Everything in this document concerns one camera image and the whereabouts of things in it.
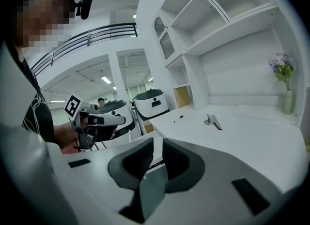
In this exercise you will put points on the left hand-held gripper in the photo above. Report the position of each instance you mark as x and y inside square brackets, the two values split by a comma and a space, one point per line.
[78, 112]

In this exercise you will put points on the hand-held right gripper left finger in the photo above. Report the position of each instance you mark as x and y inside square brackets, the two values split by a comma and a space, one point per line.
[132, 168]

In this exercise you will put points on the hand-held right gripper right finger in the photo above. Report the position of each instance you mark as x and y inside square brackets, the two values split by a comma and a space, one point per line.
[182, 168]

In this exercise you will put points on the black pen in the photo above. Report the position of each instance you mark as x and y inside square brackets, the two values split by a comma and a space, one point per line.
[178, 119]

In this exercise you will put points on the silver metal clip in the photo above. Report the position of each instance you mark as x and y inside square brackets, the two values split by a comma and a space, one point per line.
[213, 122]

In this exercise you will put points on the person's left forearm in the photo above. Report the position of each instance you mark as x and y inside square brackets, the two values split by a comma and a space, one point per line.
[65, 134]

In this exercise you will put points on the white desk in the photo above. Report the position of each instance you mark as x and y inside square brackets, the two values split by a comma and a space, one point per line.
[242, 141]

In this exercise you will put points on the person's left hand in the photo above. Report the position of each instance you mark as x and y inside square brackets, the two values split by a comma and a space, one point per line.
[84, 122]

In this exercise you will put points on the white robot with black trim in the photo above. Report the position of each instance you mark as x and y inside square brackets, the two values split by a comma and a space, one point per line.
[121, 116]
[150, 104]

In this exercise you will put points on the ceiling air vent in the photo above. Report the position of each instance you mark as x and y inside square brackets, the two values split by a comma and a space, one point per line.
[135, 59]

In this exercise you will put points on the person's black shirt torso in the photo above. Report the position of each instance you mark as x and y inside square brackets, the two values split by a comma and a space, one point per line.
[36, 105]

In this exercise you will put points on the black balcony railing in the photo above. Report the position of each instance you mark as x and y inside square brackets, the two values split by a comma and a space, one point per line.
[82, 42]

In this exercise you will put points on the pale green vase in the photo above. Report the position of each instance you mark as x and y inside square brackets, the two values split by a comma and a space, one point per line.
[288, 101]

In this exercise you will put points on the person's head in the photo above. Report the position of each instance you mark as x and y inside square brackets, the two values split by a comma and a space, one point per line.
[41, 16]

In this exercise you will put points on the white shelf unit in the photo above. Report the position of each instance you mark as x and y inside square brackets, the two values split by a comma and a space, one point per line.
[218, 37]

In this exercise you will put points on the purple flower bouquet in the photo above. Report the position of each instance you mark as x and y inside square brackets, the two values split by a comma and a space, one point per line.
[282, 64]

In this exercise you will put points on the black head camera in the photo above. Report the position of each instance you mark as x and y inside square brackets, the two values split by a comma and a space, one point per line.
[83, 4]

